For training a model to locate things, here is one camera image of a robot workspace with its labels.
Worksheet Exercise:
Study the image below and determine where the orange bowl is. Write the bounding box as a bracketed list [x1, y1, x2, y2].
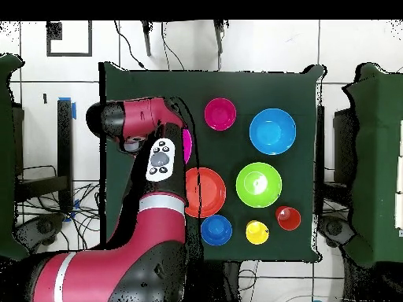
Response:
[184, 167, 227, 219]

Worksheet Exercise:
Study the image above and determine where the small crimson pink bowl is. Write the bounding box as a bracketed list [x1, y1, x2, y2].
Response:
[204, 98, 238, 131]

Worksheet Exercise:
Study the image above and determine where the large magenta bowl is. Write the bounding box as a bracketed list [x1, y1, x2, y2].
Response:
[182, 127, 193, 165]

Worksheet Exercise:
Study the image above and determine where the lime green bowl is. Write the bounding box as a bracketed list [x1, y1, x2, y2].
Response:
[235, 162, 283, 209]

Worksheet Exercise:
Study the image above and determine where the small dark blue bowl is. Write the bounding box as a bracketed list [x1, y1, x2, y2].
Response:
[200, 214, 233, 247]

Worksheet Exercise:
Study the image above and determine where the light blue bowl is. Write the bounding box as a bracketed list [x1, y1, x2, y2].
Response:
[249, 108, 298, 156]

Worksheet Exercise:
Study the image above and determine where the yellow cup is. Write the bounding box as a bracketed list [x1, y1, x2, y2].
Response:
[245, 219, 270, 245]

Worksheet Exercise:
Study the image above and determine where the dark green table cloth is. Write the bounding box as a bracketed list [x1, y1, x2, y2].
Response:
[98, 61, 325, 263]

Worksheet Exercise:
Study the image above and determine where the orange cup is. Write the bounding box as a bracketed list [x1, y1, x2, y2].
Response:
[275, 205, 302, 231]

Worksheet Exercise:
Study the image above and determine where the black tripod leg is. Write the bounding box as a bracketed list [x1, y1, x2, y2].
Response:
[140, 20, 153, 57]
[213, 20, 226, 55]

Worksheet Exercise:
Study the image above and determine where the black metal stand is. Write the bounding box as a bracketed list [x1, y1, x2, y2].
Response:
[314, 105, 358, 218]
[13, 98, 75, 213]

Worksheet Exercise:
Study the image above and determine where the blue tape strip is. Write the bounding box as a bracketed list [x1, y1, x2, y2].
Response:
[57, 96, 77, 120]

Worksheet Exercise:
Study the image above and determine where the green cloth covered side table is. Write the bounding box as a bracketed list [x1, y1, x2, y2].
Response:
[342, 62, 403, 267]
[0, 53, 29, 262]

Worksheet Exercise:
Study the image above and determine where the black pedestal foot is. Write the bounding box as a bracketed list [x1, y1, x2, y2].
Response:
[317, 215, 357, 249]
[13, 213, 65, 252]

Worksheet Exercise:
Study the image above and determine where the black square floor frame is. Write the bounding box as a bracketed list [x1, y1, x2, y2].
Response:
[46, 20, 93, 57]

